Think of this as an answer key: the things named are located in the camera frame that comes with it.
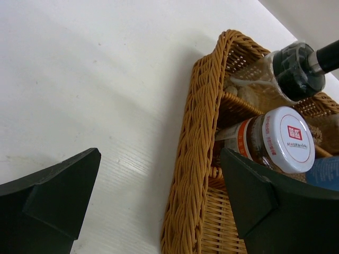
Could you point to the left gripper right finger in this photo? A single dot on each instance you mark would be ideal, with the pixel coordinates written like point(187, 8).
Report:
point(274, 213)

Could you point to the black cap spice bottle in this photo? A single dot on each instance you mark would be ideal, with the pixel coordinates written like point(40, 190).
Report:
point(284, 77)

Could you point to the white lid spice jar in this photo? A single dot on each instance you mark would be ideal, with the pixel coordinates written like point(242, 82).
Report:
point(279, 139)

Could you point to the pink cap spice jar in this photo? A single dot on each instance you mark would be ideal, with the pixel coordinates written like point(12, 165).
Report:
point(328, 126)

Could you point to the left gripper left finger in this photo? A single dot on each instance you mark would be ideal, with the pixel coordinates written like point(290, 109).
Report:
point(43, 212)

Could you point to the white jar silver lid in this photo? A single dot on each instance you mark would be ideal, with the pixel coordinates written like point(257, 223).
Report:
point(324, 173)

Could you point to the brown wicker divided tray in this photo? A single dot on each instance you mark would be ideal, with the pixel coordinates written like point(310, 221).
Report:
point(198, 217)

